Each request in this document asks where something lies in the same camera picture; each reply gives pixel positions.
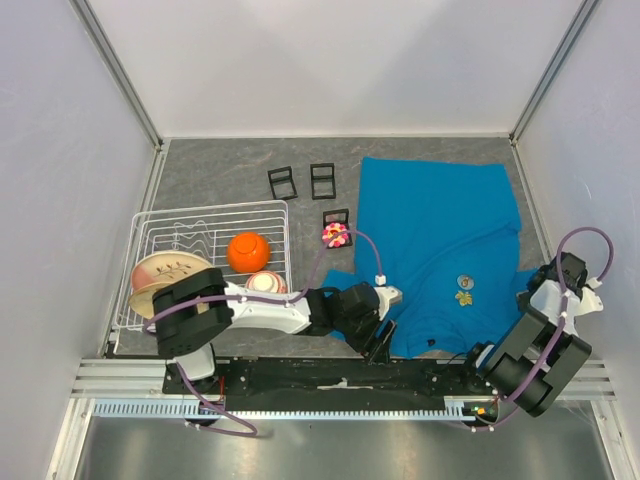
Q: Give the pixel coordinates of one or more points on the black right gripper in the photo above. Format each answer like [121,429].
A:
[523,301]

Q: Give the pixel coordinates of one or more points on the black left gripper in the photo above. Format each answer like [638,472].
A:
[370,345]

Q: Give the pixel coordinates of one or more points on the blue t-shirt garment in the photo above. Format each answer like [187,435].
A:
[426,224]

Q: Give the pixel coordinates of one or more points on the pink flower smiley brooch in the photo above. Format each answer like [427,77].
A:
[335,235]

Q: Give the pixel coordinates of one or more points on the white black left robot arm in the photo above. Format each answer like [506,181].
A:
[189,314]

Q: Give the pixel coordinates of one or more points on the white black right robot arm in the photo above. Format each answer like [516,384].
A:
[541,352]

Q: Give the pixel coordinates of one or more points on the round silver badge brooch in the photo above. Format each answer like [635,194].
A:
[465,282]

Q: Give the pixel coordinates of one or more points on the gold leaf brooch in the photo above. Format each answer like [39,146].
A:
[464,298]

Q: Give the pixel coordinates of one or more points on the white red patterned bowl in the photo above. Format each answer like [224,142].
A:
[266,281]

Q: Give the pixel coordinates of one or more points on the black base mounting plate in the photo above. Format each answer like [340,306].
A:
[244,377]

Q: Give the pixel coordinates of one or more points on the orange bowl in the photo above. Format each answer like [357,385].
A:
[248,252]

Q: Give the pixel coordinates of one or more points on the pink beige floral plate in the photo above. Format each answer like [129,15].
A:
[166,266]

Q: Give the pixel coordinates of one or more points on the cream floral plate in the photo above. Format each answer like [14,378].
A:
[141,302]

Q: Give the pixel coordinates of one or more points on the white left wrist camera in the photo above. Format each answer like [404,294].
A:
[388,295]

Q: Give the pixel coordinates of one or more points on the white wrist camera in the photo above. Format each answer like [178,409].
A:
[591,301]
[388,295]

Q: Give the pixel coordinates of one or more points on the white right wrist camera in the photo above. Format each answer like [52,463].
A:
[591,301]

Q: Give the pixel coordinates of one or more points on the black frame stand near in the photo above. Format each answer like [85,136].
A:
[337,215]

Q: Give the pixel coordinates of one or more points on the black frame stand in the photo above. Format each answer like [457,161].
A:
[282,183]
[323,182]
[337,215]

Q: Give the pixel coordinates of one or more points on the slotted cable duct rail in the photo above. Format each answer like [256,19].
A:
[452,410]

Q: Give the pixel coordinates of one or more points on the white wire dish rack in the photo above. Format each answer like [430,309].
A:
[206,232]

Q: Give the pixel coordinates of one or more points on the black frame stand middle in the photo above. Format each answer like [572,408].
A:
[323,182]

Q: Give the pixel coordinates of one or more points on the black frame stand left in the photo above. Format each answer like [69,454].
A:
[282,183]

